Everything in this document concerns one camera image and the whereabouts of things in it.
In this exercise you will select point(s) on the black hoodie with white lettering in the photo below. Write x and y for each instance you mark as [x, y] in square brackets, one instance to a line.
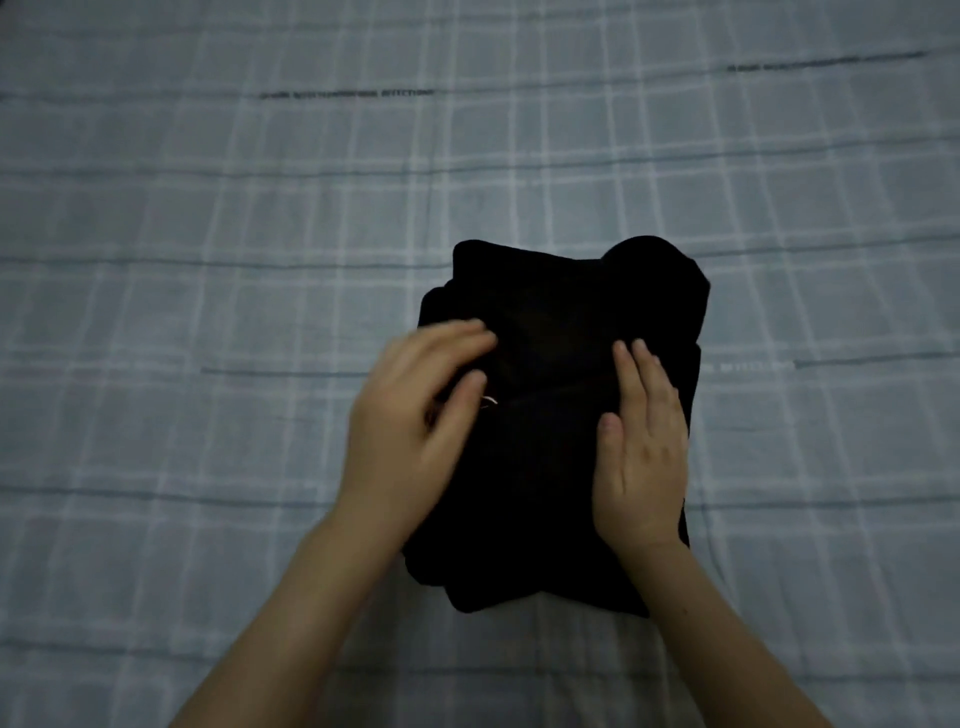
[555, 315]

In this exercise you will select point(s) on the person's right hand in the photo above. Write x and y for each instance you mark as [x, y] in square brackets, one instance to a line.
[645, 472]

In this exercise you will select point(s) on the person's left hand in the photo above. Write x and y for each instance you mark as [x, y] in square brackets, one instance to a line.
[405, 442]

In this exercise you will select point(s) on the person's right forearm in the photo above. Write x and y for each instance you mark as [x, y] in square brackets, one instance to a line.
[720, 645]

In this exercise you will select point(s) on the person's left forearm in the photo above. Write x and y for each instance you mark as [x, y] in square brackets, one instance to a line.
[285, 637]

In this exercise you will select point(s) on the bed with blue plaid sheet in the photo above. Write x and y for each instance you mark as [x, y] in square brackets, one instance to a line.
[225, 225]

